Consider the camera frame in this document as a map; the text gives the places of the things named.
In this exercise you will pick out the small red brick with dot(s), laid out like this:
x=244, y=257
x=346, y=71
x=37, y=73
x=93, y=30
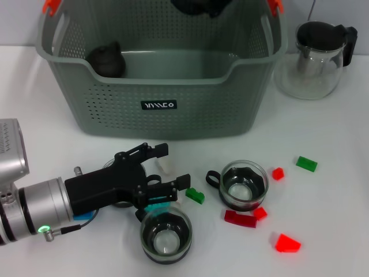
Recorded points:
x=278, y=174
x=260, y=213

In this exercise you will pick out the glass teapot black lid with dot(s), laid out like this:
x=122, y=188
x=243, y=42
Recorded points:
x=314, y=72

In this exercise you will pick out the green two-stud brick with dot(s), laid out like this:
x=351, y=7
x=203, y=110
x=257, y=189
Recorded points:
x=195, y=196

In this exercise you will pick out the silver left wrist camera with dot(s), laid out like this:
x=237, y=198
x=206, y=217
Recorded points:
x=11, y=150

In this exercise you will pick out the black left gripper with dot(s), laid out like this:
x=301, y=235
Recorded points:
x=101, y=187

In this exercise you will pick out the blue flat square brick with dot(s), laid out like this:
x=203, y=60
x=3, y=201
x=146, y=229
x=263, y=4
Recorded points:
x=83, y=217

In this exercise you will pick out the grey perforated storage bin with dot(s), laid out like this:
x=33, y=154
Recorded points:
x=201, y=115

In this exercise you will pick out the dark red long brick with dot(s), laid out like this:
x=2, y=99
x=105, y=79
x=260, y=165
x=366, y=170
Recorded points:
x=240, y=219

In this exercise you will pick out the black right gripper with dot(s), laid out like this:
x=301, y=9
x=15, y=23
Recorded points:
x=201, y=6

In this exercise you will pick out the bright red slope brick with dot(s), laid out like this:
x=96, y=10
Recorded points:
x=286, y=243

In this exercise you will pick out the teal flat brick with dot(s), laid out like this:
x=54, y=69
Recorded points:
x=155, y=207

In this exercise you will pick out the glass teacup black sleeve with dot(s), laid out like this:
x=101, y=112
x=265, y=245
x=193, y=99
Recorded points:
x=108, y=164
x=243, y=187
x=165, y=236

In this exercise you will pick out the wide white brick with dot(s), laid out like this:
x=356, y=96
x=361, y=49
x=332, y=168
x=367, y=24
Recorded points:
x=165, y=167

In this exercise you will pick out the black clay teapot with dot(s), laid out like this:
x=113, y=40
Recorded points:
x=106, y=62

